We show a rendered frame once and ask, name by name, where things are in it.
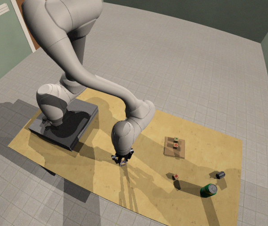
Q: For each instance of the green and yellow drink can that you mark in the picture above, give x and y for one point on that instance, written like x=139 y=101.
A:
x=208 y=190

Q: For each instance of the tan square mat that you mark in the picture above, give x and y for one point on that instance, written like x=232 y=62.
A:
x=169 y=150

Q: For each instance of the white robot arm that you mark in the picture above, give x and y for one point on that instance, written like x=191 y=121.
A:
x=60 y=28

